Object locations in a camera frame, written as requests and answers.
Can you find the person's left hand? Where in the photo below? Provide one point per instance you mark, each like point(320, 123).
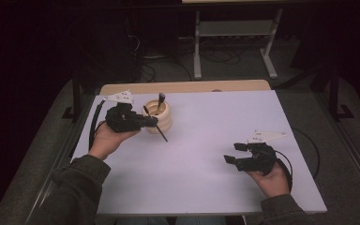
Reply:
point(106, 142)

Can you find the thin black makeup brush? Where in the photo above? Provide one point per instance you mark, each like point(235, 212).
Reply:
point(162, 135)

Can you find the black metal stand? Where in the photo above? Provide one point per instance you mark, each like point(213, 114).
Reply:
point(334, 93)
point(76, 97)

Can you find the cream ribbed holder cup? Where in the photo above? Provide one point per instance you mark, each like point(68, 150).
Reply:
point(165, 120)

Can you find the person's right hand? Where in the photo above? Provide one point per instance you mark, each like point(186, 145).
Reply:
point(273, 184)

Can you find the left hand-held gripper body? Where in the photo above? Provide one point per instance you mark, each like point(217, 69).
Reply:
point(122, 118)

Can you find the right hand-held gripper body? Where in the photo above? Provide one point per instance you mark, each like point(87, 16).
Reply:
point(261, 161)

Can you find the white metal desk frame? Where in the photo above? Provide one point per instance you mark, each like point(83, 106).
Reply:
point(236, 28)

